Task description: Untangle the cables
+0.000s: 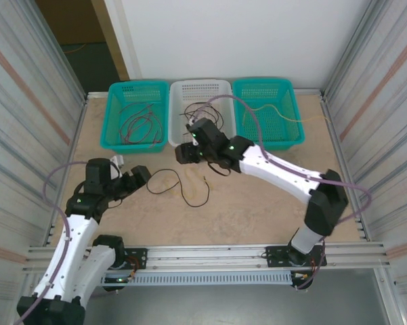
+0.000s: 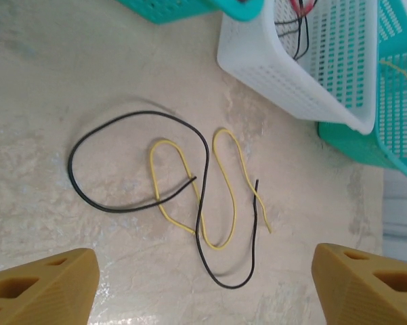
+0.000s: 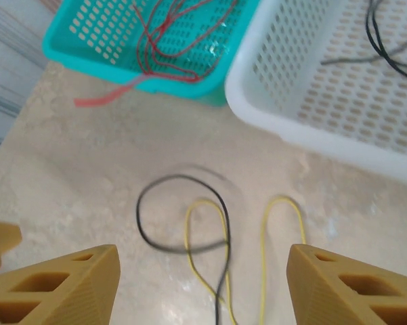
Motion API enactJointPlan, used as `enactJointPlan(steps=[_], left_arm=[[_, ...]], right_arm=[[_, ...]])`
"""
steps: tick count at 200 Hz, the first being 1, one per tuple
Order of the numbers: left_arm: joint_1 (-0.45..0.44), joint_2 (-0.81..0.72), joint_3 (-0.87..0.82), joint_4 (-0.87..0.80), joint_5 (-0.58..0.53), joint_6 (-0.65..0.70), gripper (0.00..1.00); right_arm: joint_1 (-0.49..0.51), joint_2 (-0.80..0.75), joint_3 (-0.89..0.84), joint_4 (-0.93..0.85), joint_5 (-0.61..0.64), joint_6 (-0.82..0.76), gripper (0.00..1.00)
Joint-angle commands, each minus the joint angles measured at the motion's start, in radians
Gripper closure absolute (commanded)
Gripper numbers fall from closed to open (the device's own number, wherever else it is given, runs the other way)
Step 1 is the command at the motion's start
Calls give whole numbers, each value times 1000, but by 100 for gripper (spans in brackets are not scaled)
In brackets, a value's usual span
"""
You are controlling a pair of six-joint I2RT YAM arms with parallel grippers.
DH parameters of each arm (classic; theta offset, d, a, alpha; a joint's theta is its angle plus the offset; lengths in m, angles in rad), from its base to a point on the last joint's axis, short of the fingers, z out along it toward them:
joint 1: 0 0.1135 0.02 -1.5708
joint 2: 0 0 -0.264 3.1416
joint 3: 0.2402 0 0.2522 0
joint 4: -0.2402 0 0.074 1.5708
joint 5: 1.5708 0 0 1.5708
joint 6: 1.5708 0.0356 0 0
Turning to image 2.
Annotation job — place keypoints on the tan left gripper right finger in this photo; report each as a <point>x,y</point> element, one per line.
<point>369,298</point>

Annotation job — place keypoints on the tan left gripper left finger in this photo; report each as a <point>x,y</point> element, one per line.
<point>37,298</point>

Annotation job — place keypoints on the white plastic basket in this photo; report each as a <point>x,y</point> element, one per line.
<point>257,78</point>

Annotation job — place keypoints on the teal plastic basket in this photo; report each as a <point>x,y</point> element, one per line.
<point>392,135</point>
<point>189,10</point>

